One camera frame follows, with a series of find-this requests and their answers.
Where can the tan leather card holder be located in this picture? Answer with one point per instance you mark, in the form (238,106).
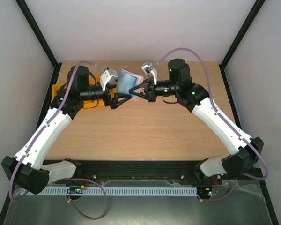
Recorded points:
(127,80)

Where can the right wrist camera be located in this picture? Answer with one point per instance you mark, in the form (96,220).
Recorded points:
(149,70)

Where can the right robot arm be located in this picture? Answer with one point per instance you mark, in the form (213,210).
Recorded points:
(243,150)

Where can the right black frame post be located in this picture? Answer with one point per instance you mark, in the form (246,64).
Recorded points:
(242,32)

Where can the right yellow bin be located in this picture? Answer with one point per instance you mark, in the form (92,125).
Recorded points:
(108,96)

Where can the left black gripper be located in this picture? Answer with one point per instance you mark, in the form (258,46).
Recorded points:
(113,102)

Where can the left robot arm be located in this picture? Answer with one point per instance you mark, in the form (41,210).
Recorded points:
(26,168)

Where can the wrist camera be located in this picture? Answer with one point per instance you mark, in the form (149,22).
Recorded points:
(108,77)
(149,70)

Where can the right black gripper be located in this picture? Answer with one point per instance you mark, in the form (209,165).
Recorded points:
(151,92)

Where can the white slotted cable duct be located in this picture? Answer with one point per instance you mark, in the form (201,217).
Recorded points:
(123,191)

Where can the middle yellow bin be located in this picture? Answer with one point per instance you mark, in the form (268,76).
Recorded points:
(92,103)

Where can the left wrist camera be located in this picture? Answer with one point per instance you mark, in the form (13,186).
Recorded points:
(108,77)

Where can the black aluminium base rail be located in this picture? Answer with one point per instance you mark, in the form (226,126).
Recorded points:
(183,172)

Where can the black frame post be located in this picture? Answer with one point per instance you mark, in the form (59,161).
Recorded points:
(242,32)
(37,31)

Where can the left yellow bin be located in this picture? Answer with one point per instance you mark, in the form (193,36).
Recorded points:
(56,91)

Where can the left black frame post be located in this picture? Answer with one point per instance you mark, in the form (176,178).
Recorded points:
(37,31)

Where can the yellow bin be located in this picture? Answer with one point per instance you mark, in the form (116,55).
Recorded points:
(56,91)
(92,103)
(108,96)

